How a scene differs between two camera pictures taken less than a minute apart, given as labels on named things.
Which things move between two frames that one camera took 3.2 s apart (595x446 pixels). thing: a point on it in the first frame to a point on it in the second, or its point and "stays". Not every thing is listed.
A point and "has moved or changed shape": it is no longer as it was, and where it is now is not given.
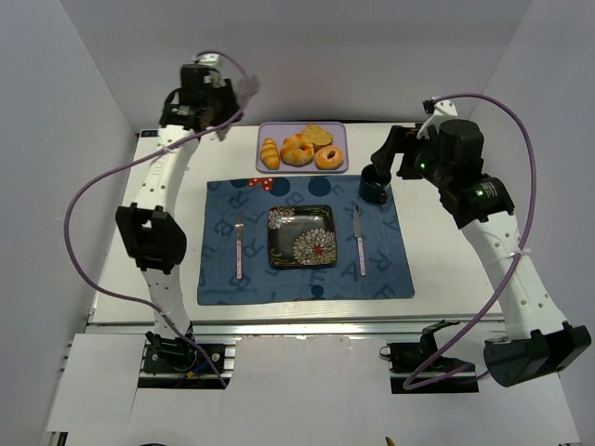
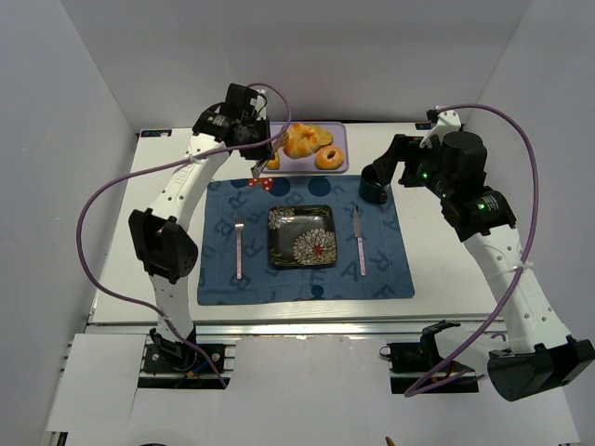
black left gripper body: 223,105 to 257,151
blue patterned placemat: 235,263 stays
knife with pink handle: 358,235 stays
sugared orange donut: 328,157 stays
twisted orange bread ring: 297,150 has moved or changed shape
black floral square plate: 301,237 stays
